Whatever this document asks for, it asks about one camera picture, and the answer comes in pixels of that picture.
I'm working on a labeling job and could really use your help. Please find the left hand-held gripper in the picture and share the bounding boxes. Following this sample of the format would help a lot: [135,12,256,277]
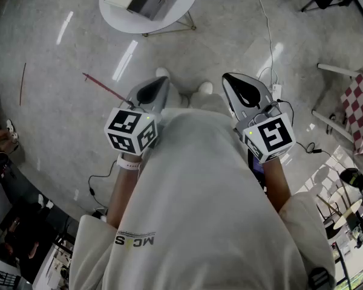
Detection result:
[104,76,171,156]

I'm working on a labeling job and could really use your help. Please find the white power strip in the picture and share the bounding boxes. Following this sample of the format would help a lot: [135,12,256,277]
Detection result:
[269,83,284,98]

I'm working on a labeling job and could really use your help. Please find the white wristwatch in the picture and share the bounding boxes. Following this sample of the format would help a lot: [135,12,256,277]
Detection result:
[116,155,142,172]

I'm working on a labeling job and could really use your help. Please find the person's left forearm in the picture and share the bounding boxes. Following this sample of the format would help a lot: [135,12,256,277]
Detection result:
[107,152,142,230]

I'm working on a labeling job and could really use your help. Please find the black cable with adapter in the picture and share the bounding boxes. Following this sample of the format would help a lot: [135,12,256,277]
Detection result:
[276,98,334,158]
[88,160,117,214]

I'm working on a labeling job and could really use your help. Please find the person's light trousers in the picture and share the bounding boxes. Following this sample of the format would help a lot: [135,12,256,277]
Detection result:
[162,82,232,119]

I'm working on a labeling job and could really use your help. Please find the person's white shirt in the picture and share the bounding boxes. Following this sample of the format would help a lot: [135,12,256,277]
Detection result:
[68,107,336,290]

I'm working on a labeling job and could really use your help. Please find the person's right forearm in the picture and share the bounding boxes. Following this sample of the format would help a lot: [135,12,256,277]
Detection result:
[263,155,292,214]

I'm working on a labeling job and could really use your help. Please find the round white table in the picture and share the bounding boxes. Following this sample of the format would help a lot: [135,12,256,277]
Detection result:
[99,0,200,37]

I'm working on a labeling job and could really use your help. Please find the white metal frame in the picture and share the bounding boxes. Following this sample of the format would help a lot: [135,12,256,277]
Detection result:
[311,62,363,144]

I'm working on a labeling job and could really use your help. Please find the white cable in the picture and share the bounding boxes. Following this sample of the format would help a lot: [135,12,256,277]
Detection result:
[240,0,280,88]

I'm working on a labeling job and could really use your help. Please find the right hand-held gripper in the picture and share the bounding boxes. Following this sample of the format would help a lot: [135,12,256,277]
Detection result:
[222,72,296,190]

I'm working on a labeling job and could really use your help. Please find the red white checkered cloth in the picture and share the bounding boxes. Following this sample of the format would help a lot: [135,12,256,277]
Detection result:
[340,66,363,156]

